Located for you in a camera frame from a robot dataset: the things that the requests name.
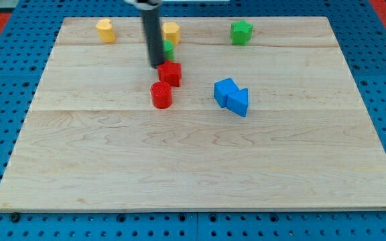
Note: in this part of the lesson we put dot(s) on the red star block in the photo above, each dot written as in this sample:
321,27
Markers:
170,72

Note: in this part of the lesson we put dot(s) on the yellow hexagon block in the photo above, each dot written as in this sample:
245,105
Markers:
171,31

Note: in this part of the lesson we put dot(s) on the green star block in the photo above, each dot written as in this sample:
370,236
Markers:
241,32

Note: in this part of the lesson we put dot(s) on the red cylinder block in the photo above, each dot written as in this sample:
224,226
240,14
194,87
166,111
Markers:
161,94

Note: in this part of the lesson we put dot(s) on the blue cube block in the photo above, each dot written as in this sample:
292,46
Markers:
222,89

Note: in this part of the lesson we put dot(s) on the blue triangle block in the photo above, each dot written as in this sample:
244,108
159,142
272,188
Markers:
238,102

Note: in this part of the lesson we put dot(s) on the light wooden board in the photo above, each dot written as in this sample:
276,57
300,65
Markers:
92,141

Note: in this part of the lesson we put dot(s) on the green cylinder block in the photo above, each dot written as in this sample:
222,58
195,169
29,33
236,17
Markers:
168,50

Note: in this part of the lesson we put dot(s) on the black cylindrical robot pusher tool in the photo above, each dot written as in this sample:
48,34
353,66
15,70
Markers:
150,15

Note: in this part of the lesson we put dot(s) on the yellow heart block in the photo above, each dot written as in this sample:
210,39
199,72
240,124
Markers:
105,30

